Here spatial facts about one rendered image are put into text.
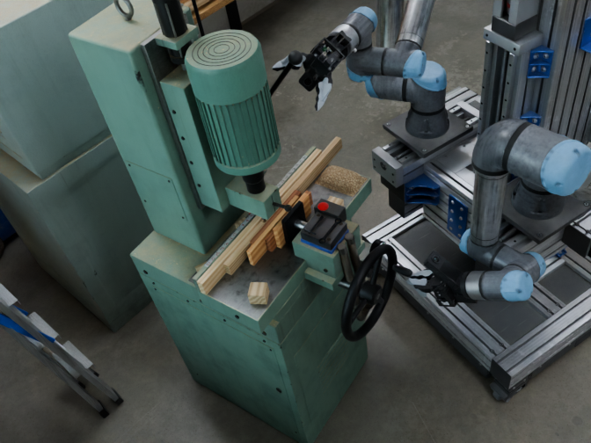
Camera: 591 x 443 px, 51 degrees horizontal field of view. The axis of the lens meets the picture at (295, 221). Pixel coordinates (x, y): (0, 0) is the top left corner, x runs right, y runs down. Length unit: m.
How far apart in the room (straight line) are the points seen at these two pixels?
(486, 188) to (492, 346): 0.93
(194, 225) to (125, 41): 0.59
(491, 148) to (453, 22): 3.08
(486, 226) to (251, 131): 0.64
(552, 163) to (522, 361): 1.12
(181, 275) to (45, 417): 1.12
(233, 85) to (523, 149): 0.63
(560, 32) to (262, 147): 0.86
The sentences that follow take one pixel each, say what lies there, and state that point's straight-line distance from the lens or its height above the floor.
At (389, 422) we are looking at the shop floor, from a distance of 2.45.
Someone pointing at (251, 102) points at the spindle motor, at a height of 1.40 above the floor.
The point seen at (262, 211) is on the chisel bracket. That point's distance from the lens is 1.69.
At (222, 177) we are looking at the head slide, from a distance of 1.71.
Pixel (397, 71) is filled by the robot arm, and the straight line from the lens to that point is 1.75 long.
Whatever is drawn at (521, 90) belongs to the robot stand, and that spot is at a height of 1.09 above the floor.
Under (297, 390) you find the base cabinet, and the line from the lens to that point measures 2.06.
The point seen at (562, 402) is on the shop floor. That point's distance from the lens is 2.56.
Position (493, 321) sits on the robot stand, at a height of 0.21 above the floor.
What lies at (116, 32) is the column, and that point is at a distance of 1.60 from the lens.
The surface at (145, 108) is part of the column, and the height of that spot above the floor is 1.36.
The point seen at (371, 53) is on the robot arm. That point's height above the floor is 1.28.
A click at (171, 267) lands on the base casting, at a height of 0.80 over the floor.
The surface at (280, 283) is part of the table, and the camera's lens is 1.68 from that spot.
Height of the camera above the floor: 2.22
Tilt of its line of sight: 46 degrees down
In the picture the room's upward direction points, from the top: 11 degrees counter-clockwise
